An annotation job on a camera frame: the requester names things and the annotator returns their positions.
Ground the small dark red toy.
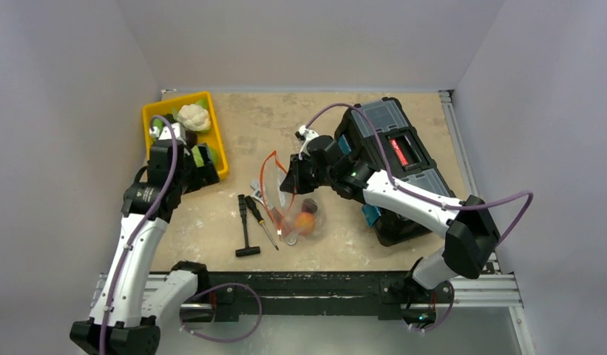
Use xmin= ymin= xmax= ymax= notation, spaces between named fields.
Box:
xmin=302 ymin=198 xmax=318 ymax=214

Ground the clear zip top bag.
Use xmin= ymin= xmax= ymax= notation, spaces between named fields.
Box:
xmin=259 ymin=150 xmax=326 ymax=243

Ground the red peach toy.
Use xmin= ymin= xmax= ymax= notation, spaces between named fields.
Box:
xmin=294 ymin=212 xmax=316 ymax=236

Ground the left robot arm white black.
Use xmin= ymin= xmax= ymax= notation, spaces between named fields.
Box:
xmin=69 ymin=138 xmax=211 ymax=354

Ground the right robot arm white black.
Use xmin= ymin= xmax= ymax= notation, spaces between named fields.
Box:
xmin=279 ymin=135 xmax=501 ymax=301

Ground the pale green cabbage toy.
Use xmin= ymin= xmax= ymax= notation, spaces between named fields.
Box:
xmin=191 ymin=143 xmax=220 ymax=167

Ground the purple eggplant toy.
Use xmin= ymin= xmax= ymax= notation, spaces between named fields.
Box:
xmin=185 ymin=131 xmax=197 ymax=149

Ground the black yellow screwdriver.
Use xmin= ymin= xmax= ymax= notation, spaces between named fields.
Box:
xmin=244 ymin=195 xmax=279 ymax=251

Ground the yellow plastic tray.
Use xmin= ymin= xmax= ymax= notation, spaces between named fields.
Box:
xmin=142 ymin=91 xmax=229 ymax=180

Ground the red adjustable wrench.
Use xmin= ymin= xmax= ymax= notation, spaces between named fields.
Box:
xmin=250 ymin=179 xmax=297 ymax=246

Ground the white cauliflower toy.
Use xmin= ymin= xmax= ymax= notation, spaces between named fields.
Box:
xmin=176 ymin=104 xmax=211 ymax=132

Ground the green pepper toy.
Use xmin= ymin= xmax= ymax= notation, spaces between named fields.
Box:
xmin=149 ymin=117 xmax=164 ymax=139

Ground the black toolbox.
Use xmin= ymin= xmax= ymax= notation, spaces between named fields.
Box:
xmin=333 ymin=97 xmax=455 ymax=247

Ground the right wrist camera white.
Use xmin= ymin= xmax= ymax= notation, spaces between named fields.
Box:
xmin=295 ymin=125 xmax=319 ymax=159

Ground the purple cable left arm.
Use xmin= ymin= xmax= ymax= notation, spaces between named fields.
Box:
xmin=98 ymin=114 xmax=180 ymax=355

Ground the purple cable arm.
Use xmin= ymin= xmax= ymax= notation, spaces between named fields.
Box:
xmin=98 ymin=114 xmax=180 ymax=355
xmin=305 ymin=103 xmax=535 ymax=249

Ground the black T-handle tool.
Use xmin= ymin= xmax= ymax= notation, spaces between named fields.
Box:
xmin=235 ymin=195 xmax=261 ymax=257

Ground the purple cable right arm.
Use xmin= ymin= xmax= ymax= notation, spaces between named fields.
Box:
xmin=305 ymin=103 xmax=535 ymax=249

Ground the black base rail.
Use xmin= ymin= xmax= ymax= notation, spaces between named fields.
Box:
xmin=185 ymin=270 xmax=454 ymax=325

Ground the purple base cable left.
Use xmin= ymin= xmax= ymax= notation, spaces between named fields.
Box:
xmin=179 ymin=283 xmax=264 ymax=344

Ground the aluminium frame rail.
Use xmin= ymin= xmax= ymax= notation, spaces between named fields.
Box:
xmin=140 ymin=105 xmax=520 ymax=333

